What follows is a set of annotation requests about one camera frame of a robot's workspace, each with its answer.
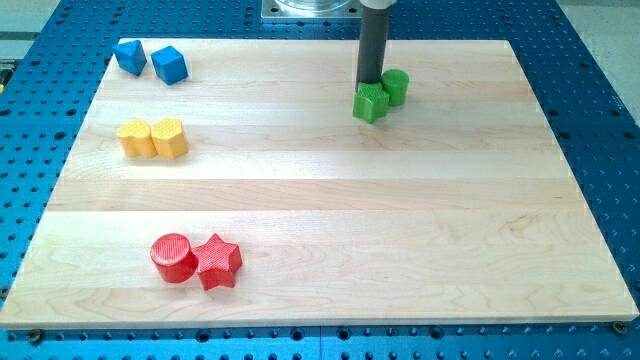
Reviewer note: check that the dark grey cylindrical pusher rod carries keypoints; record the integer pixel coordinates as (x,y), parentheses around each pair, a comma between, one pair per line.
(374,27)

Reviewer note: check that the white rod holder collar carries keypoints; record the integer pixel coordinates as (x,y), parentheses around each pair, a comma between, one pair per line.
(378,3)

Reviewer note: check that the green star block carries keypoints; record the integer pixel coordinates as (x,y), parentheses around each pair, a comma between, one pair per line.
(371,102)

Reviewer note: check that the red star block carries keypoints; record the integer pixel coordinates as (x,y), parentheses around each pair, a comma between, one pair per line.
(218,262)

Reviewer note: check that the green cylinder block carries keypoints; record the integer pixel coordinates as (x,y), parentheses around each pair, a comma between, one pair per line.
(395,83)

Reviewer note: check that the blue cube block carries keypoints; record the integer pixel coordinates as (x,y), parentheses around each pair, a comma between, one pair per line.
(169,65)

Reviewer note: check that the light wooden board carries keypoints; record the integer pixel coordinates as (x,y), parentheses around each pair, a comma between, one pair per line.
(458,207)

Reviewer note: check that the yellow hexagon block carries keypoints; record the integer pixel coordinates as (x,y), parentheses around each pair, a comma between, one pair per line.
(169,138)

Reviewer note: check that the blue triangular block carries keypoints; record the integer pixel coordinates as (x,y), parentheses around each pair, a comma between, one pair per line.
(130,56)

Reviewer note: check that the yellow heart block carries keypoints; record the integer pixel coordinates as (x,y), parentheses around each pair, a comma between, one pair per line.
(136,140)

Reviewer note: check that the red cylinder block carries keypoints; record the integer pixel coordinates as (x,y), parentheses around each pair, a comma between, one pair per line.
(173,258)

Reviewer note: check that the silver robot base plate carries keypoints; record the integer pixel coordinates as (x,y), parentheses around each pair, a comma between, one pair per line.
(309,9)

